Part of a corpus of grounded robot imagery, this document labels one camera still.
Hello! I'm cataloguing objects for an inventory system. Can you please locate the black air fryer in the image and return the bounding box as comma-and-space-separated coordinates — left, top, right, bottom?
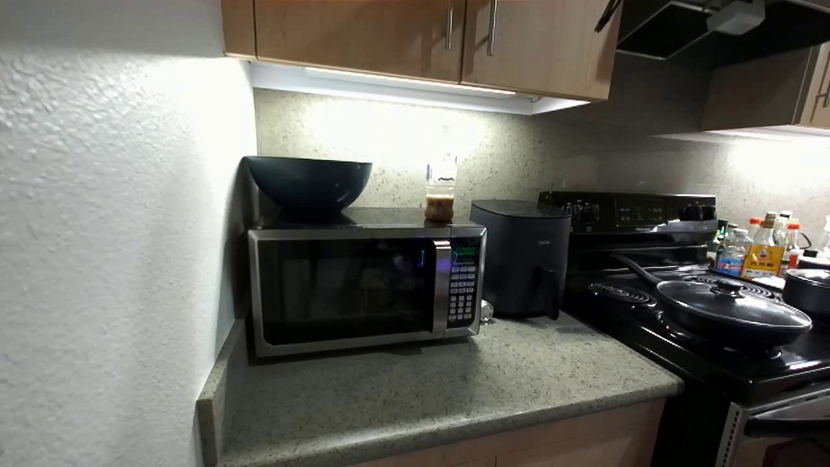
470, 197, 576, 324

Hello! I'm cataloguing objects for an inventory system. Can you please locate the yellow oil bottle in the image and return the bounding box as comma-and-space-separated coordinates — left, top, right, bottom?
745, 213, 788, 280

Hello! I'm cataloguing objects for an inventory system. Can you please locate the black cooking pot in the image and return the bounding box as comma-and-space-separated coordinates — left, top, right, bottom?
782, 266, 830, 318

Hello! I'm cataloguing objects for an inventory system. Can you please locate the black stainless kitchen stove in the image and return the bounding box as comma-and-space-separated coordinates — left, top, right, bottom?
538, 188, 830, 467

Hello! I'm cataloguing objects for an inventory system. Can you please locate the large dark blue bowl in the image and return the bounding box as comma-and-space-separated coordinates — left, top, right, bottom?
245, 152, 377, 224

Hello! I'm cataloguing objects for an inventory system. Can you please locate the wide wooden base cabinet door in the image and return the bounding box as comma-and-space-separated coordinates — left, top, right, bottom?
493, 397, 670, 467

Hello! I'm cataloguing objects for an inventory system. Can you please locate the light grey hood fixture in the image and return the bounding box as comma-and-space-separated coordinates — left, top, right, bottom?
707, 0, 769, 38

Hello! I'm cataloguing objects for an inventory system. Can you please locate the glass jar with brown contents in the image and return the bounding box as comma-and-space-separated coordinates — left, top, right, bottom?
422, 152, 461, 230

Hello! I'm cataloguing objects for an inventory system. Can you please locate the red-capped sauce bottle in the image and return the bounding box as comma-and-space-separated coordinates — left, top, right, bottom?
782, 221, 808, 272

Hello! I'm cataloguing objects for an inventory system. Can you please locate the dark skillet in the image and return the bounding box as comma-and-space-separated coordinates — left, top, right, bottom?
646, 214, 721, 249

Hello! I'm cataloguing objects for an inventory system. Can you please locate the black frying pan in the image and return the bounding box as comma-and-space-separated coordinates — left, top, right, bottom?
607, 252, 815, 352

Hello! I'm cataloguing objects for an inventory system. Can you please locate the clear bottle with blue label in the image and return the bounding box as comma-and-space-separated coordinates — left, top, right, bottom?
714, 221, 753, 280

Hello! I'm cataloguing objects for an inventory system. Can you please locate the wooden wall cabinet door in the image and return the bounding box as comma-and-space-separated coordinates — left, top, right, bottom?
253, 0, 470, 86

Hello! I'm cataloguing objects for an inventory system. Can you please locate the black range hood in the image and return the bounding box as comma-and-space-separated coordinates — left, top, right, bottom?
616, 0, 830, 73

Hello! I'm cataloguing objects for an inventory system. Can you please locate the wooden wall cabinet beside hood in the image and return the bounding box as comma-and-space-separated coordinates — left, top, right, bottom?
700, 42, 830, 135

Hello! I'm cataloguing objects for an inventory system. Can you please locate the stainless black microwave oven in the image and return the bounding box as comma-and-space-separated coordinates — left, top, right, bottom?
245, 205, 490, 362

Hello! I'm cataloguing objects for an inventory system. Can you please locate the metal bar wall cabinet handle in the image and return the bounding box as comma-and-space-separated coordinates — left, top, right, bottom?
485, 0, 504, 57
441, 0, 460, 52

